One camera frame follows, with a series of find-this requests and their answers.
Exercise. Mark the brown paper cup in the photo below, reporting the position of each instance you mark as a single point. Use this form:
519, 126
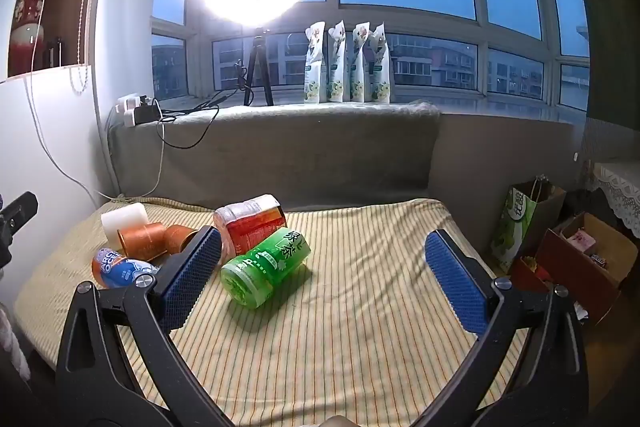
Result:
180, 237
142, 239

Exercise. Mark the grey blanket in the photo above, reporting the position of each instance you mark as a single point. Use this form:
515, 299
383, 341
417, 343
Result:
300, 152

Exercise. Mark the green paper bag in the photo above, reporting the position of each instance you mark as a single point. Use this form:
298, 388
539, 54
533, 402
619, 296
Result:
515, 227

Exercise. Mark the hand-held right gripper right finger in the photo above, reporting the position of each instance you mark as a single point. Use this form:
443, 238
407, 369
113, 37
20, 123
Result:
457, 282

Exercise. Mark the blue and orange can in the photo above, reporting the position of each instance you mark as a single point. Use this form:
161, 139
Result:
120, 269

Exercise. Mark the yellow striped sheet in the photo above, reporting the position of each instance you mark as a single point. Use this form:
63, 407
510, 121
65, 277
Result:
360, 297

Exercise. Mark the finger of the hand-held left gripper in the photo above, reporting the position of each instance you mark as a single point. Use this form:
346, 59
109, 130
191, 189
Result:
17, 212

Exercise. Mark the white power strip with plugs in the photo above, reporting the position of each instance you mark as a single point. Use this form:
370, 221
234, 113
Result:
130, 109

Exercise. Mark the red and white can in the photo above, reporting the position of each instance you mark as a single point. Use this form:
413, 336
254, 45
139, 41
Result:
250, 222

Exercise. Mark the white cup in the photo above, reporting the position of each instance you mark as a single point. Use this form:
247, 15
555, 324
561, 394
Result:
122, 222

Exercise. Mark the black tripod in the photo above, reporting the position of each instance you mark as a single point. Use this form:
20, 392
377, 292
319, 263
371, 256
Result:
259, 62

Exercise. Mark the dark green curtain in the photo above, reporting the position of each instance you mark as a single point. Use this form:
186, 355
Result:
610, 7

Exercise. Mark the white board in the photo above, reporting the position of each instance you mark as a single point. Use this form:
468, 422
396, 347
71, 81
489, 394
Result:
45, 167

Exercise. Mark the green tea can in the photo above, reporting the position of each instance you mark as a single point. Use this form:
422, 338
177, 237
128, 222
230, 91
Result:
265, 267

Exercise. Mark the white green stand-up pouch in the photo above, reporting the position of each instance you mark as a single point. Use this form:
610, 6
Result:
381, 72
360, 72
315, 67
337, 67

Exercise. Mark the cardboard box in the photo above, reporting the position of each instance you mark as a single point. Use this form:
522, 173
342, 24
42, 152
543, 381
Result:
575, 272

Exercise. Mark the white lace cloth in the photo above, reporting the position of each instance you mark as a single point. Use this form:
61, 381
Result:
620, 187

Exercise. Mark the red vase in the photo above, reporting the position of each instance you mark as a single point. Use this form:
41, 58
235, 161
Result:
27, 37

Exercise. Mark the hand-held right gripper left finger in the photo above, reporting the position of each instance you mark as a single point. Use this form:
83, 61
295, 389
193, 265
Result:
192, 277

